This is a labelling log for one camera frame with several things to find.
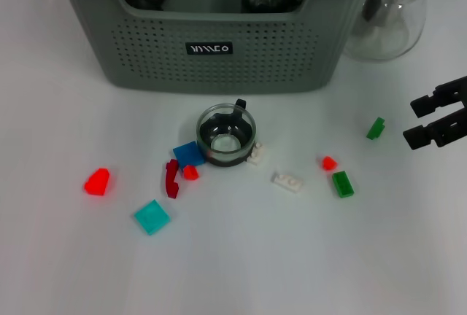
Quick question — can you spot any grey perforated storage bin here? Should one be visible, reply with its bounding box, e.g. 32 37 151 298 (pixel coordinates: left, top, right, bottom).
49 0 384 96

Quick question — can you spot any white two-stud plate brick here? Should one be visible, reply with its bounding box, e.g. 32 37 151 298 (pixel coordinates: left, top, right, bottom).
271 171 304 194
246 142 266 166

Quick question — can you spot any teal square plate brick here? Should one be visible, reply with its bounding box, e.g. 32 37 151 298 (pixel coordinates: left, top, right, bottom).
134 199 171 236

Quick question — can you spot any green notched brick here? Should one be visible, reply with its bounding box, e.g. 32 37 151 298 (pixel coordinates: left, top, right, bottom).
366 116 387 141

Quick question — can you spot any glass carafe with black lid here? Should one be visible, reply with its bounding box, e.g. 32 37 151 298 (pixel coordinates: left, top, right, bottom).
342 0 433 61

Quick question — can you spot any bright red sloped brick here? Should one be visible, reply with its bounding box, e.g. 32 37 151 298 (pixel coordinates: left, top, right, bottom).
82 167 111 198

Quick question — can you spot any blue square plate brick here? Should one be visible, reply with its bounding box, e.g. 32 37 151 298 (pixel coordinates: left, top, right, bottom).
172 140 206 167

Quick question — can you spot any dark red curved brick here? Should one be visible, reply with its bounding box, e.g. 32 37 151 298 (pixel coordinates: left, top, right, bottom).
164 158 182 198

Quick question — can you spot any green rectangular brick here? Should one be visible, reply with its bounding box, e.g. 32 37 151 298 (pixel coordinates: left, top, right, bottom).
331 171 355 198

